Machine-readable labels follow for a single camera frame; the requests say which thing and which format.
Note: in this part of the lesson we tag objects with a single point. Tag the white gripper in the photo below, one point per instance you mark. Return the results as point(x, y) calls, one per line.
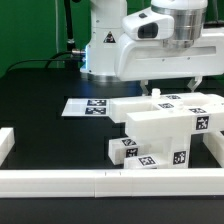
point(166, 44)

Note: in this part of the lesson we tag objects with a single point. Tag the white chair back frame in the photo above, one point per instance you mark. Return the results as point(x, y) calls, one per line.
point(169, 115)

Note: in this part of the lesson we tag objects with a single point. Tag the white chair seat part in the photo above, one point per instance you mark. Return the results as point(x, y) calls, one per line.
point(174, 151)

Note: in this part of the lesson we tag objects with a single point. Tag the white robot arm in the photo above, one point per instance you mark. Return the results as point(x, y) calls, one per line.
point(106, 29)

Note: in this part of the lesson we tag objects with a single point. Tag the white right fence wall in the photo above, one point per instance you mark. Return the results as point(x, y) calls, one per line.
point(214, 141)

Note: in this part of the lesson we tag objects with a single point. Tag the white fence wall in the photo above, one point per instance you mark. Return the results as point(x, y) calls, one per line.
point(111, 183)
point(214, 141)
point(7, 141)

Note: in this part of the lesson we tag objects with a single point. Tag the white marker base plate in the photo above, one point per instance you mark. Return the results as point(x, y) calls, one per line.
point(84, 107)

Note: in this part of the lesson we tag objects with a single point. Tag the white front fence wall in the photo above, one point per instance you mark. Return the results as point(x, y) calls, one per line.
point(111, 183)

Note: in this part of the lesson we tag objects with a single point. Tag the white left fence wall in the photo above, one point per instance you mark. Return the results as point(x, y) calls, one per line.
point(7, 141)

